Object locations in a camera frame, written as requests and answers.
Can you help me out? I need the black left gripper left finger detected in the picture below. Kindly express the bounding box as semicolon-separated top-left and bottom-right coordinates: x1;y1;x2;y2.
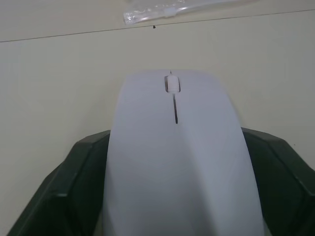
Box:
3;129;111;236

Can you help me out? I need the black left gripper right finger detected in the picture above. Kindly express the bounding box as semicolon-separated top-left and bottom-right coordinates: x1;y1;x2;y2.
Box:
240;127;315;236

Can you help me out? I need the white computer mouse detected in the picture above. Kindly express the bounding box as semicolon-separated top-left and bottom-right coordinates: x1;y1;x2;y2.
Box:
101;69;266;236

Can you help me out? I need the clear plastic zip bag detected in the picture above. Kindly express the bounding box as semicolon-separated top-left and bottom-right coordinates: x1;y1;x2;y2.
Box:
123;0;259;25

